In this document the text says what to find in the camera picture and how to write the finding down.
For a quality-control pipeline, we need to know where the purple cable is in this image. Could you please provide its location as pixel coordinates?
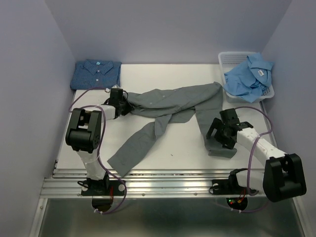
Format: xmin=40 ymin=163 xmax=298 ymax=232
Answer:
xmin=214 ymin=106 xmax=276 ymax=214
xmin=69 ymin=86 xmax=128 ymax=215

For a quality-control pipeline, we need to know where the aluminium mounting rail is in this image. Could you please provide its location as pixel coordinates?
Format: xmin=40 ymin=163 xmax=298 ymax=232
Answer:
xmin=40 ymin=108 xmax=270 ymax=198

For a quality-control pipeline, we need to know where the grey long sleeve shirt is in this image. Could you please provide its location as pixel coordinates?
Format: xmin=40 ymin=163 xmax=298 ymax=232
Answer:
xmin=108 ymin=82 xmax=237 ymax=177

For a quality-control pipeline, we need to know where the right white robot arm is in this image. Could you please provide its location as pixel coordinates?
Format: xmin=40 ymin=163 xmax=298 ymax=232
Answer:
xmin=206 ymin=109 xmax=307 ymax=202

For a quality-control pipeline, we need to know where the white plastic basket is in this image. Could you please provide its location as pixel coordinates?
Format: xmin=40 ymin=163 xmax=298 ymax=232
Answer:
xmin=218 ymin=51 xmax=276 ymax=104

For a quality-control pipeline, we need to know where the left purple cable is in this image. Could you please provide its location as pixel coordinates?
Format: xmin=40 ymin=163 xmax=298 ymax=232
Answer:
xmin=69 ymin=86 xmax=128 ymax=215

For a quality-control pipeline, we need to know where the folded blue checkered shirt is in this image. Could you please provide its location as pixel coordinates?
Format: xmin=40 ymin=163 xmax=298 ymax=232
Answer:
xmin=70 ymin=59 xmax=121 ymax=90

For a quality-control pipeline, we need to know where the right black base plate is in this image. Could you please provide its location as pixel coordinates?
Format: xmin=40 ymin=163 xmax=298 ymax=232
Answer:
xmin=209 ymin=179 xmax=248 ymax=195

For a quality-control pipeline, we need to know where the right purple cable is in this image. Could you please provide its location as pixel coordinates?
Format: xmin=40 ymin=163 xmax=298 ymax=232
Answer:
xmin=214 ymin=106 xmax=276 ymax=214

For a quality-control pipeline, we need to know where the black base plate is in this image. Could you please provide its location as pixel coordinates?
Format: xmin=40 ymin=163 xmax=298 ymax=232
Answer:
xmin=209 ymin=179 xmax=248 ymax=195
xmin=77 ymin=179 xmax=126 ymax=197

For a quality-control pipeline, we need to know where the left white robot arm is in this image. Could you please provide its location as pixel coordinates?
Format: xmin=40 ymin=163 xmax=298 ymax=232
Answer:
xmin=65 ymin=88 xmax=132 ymax=196

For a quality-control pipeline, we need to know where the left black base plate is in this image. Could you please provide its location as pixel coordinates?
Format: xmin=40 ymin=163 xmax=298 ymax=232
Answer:
xmin=77 ymin=179 xmax=126 ymax=197

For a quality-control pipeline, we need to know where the light blue shirt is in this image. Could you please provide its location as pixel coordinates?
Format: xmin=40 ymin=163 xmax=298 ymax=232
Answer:
xmin=222 ymin=52 xmax=275 ymax=104

